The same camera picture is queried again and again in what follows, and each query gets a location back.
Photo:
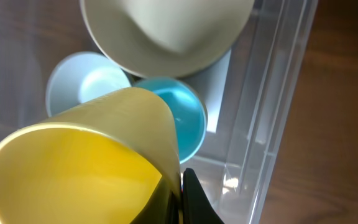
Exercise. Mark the yellow cup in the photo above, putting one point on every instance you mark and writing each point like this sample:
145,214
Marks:
98,162

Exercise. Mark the clear plastic storage container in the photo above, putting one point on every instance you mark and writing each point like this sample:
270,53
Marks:
247,93

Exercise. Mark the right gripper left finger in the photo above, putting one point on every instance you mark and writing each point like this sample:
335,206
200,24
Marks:
162,207

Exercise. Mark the light blue small bowl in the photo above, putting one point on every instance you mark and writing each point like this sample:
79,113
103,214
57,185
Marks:
81,77

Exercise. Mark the light blue cup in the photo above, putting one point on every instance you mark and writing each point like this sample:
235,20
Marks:
189,113

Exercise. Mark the beige bowl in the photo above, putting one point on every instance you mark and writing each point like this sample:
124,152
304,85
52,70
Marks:
165,38

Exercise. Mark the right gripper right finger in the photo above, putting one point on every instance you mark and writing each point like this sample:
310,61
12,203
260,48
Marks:
196,207

